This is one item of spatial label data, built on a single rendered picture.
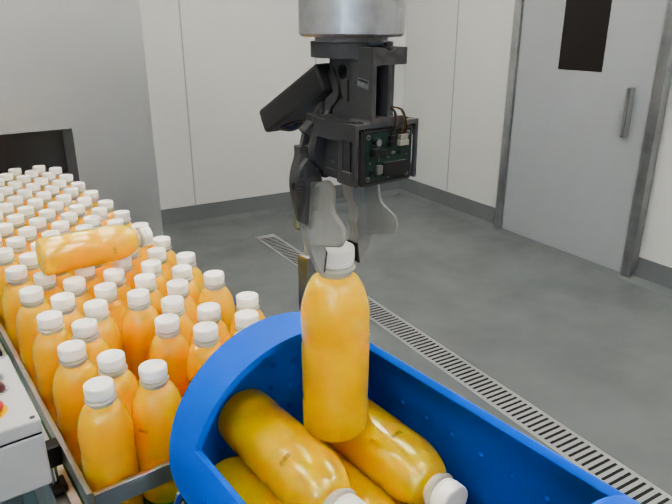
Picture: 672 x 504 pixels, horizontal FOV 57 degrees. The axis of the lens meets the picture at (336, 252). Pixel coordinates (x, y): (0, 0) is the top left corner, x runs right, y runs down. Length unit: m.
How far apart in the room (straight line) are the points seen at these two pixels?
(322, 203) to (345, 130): 0.08
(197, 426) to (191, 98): 4.51
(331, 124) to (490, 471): 0.42
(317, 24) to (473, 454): 0.49
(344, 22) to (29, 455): 0.65
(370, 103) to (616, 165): 3.90
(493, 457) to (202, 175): 4.65
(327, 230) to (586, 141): 4.00
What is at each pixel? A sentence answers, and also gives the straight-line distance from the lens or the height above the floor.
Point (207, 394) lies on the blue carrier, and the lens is 0.69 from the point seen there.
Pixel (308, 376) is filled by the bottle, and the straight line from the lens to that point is 0.65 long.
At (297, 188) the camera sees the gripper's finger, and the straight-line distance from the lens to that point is 0.56.
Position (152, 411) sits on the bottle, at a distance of 0.91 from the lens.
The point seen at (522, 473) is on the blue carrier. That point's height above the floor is 1.12.
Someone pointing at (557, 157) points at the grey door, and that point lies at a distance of 4.66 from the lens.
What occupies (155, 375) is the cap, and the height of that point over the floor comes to 1.11.
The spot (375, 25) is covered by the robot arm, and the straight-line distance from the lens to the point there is 0.52.
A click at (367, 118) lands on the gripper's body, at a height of 1.49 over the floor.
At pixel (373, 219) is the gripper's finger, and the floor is 1.38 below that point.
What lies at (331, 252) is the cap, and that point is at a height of 1.35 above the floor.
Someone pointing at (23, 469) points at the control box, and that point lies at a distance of 0.90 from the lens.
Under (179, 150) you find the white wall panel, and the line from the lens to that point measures 5.12.
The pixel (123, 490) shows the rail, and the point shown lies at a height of 0.97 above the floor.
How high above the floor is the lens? 1.56
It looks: 20 degrees down
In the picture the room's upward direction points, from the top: straight up
